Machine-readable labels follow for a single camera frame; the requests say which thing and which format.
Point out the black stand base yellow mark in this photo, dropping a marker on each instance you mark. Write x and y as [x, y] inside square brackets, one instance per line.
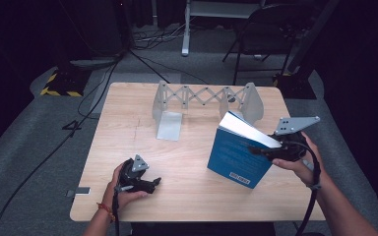
[295, 87]

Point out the black yellow striped stand base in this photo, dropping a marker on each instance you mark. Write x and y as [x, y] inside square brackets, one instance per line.
[65, 83]

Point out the grey metal stand beam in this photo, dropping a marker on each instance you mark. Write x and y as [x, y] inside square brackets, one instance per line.
[311, 32]

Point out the blue book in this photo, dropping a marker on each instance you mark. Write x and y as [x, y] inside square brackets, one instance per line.
[233, 157]

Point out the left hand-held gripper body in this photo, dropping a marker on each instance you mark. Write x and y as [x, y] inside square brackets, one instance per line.
[129, 178]

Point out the person's right hand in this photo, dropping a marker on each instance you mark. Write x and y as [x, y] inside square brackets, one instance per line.
[308, 172]

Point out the grey tape strip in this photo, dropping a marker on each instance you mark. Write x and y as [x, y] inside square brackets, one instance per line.
[78, 191]

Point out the white metal desk frame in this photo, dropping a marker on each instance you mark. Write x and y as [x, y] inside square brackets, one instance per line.
[186, 36]

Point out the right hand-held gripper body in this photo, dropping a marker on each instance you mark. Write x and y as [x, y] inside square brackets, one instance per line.
[293, 149]

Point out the black folding chair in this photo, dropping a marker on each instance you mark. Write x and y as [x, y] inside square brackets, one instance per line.
[265, 36]

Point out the grey expandable bookend rack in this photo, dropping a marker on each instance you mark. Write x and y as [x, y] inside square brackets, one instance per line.
[169, 126]

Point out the person's left hand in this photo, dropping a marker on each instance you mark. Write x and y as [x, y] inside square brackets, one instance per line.
[114, 196]

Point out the person's dark clothing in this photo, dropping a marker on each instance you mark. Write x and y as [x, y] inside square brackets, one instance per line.
[203, 229]

